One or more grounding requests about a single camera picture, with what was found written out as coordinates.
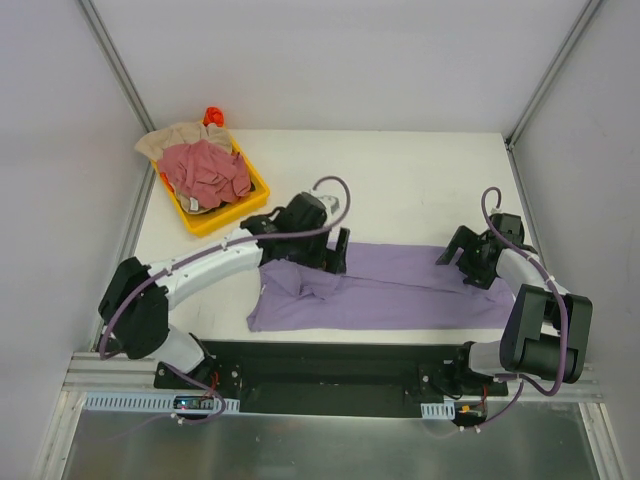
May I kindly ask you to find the white cable duct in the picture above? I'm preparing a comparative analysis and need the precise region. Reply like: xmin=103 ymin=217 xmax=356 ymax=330
xmin=420 ymin=402 xmax=456 ymax=421
xmin=84 ymin=392 xmax=240 ymax=415

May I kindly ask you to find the left white cable duct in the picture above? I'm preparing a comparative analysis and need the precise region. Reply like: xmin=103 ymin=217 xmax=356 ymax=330
xmin=84 ymin=392 xmax=240 ymax=415

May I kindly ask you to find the purple t-shirt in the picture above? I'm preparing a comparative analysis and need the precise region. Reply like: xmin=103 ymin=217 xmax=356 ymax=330
xmin=247 ymin=243 xmax=514 ymax=332

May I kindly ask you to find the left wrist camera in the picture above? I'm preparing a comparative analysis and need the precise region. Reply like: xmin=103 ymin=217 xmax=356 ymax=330
xmin=319 ymin=195 xmax=340 ymax=215

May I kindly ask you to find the beige t-shirt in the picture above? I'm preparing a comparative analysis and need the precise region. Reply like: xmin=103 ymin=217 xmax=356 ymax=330
xmin=134 ymin=122 xmax=233 ymax=161

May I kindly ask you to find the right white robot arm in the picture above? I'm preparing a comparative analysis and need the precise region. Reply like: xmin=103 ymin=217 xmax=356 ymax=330
xmin=436 ymin=213 xmax=593 ymax=396

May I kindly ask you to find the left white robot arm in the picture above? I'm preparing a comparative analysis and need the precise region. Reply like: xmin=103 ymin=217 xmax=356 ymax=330
xmin=98 ymin=191 xmax=351 ymax=389

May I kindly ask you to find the pink t-shirt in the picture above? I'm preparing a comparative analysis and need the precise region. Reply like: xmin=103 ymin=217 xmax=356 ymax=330
xmin=157 ymin=140 xmax=252 ymax=214

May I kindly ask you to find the orange red cloth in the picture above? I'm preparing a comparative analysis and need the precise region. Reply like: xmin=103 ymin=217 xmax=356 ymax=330
xmin=202 ymin=106 xmax=225 ymax=128

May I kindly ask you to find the yellow plastic tray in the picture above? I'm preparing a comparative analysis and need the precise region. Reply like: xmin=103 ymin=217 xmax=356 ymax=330
xmin=150 ymin=136 xmax=271 ymax=237

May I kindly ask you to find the right white cable duct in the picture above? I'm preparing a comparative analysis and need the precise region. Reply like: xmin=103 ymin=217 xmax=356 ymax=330
xmin=420 ymin=402 xmax=456 ymax=421

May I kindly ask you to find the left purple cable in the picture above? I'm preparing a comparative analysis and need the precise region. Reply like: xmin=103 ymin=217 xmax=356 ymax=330
xmin=98 ymin=175 xmax=352 ymax=427

